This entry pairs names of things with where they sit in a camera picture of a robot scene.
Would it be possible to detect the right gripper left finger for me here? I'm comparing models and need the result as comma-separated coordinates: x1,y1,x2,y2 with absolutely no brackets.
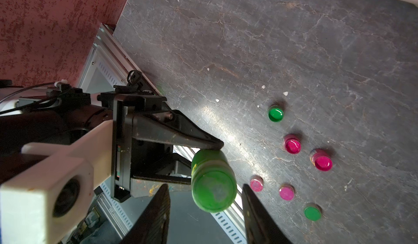
120,184,170,244

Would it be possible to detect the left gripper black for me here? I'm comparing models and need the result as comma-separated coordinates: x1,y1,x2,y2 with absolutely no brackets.
98,92,224,202

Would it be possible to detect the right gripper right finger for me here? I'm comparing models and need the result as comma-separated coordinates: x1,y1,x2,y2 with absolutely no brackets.
241,184,291,244

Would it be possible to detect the green paint jar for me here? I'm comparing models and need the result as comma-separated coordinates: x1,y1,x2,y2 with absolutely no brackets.
268,105,284,122
191,149,237,213

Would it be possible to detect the green lid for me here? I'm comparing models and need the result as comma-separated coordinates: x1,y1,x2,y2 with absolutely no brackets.
304,203,322,221

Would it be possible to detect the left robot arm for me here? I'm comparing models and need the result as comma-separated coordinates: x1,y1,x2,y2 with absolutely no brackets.
1,71,224,202

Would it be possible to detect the pink lid rear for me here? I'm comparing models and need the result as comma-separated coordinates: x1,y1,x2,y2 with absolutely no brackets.
279,184,295,201

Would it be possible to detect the pink lid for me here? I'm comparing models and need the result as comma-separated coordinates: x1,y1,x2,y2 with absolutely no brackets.
279,184,295,201
249,175,264,192

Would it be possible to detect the pink lid front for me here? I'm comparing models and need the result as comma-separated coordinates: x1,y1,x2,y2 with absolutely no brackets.
249,175,264,192

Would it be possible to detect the pink paint jar left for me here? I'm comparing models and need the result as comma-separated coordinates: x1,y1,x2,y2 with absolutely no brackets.
284,134,302,154

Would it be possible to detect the pink paint jar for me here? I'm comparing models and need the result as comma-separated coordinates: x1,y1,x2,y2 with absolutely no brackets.
310,149,333,172
284,134,302,154

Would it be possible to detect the pink paint jar right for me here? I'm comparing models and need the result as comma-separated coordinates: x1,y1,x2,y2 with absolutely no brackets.
310,149,333,172

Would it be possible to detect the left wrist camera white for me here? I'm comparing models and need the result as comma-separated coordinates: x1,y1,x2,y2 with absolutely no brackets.
1,120,113,244

